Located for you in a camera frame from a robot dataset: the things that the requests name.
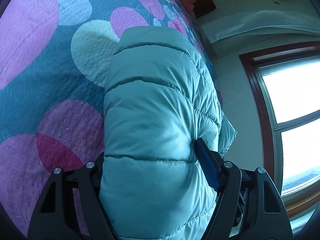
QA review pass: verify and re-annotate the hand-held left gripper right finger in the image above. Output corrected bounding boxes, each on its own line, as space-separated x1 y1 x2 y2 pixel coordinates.
194 137 293 240

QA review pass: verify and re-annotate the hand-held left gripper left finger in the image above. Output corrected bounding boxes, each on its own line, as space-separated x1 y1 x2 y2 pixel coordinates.
27 152 120 240

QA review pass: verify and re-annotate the green quilted puffer jacket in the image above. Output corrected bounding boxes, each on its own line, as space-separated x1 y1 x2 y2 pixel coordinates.
99 26 238 240

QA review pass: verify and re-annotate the brown wooden framed window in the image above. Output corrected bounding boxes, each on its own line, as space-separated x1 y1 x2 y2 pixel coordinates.
239 41 320 220

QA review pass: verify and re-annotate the dotted colourful bed blanket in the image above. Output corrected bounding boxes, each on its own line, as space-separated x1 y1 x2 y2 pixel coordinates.
0 0 223 238

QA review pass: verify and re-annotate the white curtain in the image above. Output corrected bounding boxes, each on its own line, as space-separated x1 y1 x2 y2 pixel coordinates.
200 9 320 59

